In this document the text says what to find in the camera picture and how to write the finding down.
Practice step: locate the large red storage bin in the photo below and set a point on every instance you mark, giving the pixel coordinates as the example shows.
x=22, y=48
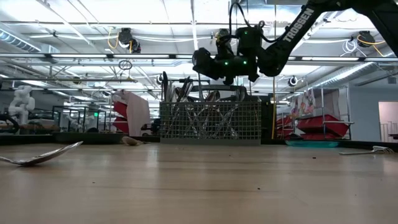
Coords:
x=320, y=126

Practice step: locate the black frame workstation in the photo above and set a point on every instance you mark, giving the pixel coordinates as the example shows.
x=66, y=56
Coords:
x=77, y=107

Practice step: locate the white robot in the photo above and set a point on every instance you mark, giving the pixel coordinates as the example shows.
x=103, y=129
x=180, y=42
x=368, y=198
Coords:
x=21, y=102

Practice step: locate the silver spoon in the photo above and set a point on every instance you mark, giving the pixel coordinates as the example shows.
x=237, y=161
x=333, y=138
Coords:
x=216, y=96
x=209, y=97
x=46, y=155

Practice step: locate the white cover sheet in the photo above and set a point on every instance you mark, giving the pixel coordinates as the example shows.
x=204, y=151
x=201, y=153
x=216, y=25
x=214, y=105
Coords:
x=329, y=99

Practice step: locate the teal round plate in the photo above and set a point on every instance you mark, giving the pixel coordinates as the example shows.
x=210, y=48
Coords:
x=311, y=143

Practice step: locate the colourful printed bag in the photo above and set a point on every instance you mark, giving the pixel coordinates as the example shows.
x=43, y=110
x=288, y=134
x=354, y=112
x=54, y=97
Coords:
x=306, y=102

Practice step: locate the long ceiling light bar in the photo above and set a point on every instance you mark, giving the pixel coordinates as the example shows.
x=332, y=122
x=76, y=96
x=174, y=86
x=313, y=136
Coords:
x=140, y=56

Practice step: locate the red bin stack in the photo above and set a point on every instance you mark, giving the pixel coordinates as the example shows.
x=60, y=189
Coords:
x=119, y=109

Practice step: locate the pink board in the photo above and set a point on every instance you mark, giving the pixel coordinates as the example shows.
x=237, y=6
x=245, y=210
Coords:
x=138, y=115

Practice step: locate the black background robot arm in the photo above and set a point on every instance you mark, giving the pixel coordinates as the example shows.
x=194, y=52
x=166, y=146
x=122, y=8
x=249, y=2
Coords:
x=150, y=127

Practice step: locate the grey mesh cutlery basket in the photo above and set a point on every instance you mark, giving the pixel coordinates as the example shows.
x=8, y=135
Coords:
x=211, y=124

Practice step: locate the grey ribbed air duct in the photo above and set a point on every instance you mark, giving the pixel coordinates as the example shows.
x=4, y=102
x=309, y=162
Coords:
x=15, y=39

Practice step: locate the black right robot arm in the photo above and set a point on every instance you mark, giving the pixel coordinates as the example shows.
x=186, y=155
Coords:
x=298, y=28

